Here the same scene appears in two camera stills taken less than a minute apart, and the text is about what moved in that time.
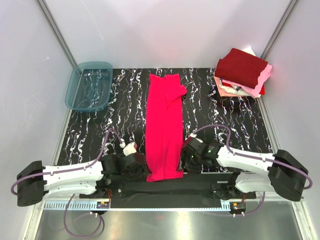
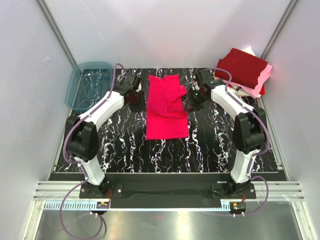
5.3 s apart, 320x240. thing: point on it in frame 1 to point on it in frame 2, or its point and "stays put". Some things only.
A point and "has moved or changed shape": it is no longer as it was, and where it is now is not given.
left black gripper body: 140,172 to 138,103
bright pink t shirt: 164,127 has moved or changed shape
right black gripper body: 192,163 to 195,101
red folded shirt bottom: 262,90 stays put
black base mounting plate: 196,193 stays put
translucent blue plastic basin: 89,87 stays put
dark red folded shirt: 240,67 stays put
